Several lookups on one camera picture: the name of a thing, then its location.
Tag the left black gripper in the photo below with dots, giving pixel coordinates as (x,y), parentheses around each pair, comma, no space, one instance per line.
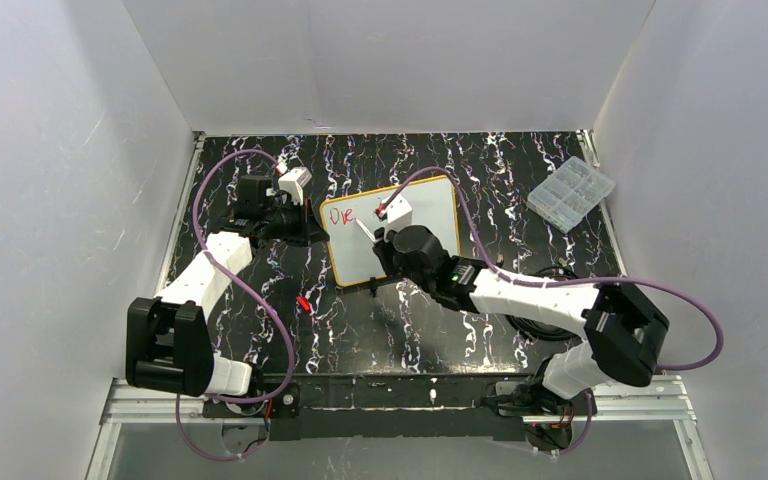
(305,223)

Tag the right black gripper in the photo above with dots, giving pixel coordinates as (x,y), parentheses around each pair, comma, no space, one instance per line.
(383,245)

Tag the yellow framed whiteboard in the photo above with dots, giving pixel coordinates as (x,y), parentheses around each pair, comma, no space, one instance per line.
(434,205)

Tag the red white marker pen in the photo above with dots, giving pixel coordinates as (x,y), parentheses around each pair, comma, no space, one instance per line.
(365,230)

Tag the red marker cap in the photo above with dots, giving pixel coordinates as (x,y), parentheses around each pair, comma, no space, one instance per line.
(304,304)

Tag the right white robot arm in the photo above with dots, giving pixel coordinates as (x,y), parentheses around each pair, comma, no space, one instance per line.
(621,329)

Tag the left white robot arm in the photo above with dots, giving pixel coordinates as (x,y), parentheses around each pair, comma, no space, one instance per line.
(168,347)

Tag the clear plastic compartment box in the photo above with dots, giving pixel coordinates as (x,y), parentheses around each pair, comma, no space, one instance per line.
(569,193)

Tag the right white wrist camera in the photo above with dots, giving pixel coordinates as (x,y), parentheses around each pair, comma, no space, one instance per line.
(396,215)

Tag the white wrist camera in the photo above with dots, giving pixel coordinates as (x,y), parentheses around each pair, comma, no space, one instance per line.
(396,215)
(292,182)

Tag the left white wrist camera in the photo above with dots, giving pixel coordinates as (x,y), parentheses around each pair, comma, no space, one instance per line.
(292,182)

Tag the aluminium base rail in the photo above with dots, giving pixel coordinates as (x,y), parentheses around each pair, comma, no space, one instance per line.
(317,406)

